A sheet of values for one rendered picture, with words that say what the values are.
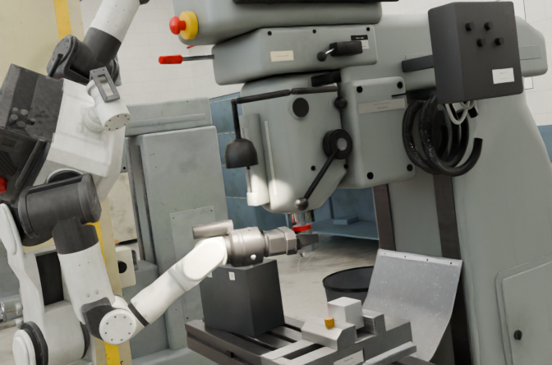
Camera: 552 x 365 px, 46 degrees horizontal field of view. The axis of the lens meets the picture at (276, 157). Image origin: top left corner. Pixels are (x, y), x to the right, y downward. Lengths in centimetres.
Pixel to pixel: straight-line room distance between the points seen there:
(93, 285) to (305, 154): 54
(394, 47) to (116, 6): 71
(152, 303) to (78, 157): 37
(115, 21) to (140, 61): 945
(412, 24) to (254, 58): 47
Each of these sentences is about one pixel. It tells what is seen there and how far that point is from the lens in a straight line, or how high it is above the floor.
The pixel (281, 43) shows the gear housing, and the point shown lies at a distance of 144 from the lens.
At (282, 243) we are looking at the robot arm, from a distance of 154.
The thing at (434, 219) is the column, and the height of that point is 121.
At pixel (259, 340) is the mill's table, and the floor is 96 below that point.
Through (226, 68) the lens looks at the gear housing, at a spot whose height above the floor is 166.
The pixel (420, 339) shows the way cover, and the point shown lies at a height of 93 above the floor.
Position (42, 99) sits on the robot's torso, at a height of 165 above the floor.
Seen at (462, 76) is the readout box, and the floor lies 157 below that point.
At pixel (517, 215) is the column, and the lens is 185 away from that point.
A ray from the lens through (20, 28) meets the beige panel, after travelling 315.
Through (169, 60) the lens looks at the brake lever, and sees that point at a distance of 154.
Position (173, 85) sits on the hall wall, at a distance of 1135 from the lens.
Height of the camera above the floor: 152
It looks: 3 degrees down
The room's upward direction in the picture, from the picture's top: 7 degrees counter-clockwise
